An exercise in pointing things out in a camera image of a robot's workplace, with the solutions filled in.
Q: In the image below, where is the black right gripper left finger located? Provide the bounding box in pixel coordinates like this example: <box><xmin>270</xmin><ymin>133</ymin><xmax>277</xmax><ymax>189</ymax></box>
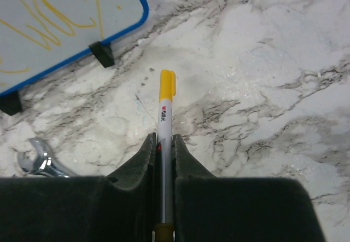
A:
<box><xmin>1</xmin><ymin>134</ymin><xmax>156</xmax><ymax>241</ymax></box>

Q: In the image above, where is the blue framed whiteboard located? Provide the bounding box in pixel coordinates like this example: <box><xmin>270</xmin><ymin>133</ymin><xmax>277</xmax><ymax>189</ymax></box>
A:
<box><xmin>1</xmin><ymin>0</ymin><xmax>149</xmax><ymax>116</ymax></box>

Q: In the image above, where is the yellow capped white marker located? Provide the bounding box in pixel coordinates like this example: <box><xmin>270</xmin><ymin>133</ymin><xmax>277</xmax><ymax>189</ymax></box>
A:
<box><xmin>154</xmin><ymin>70</ymin><xmax>176</xmax><ymax>241</ymax></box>

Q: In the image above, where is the chrome combination wrench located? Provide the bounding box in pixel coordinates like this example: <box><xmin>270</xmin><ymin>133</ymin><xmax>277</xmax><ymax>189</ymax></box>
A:
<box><xmin>17</xmin><ymin>138</ymin><xmax>78</xmax><ymax>178</ymax></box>

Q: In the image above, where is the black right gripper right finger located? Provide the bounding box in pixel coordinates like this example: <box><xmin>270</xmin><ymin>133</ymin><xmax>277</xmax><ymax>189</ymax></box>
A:
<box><xmin>172</xmin><ymin>135</ymin><xmax>325</xmax><ymax>241</ymax></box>

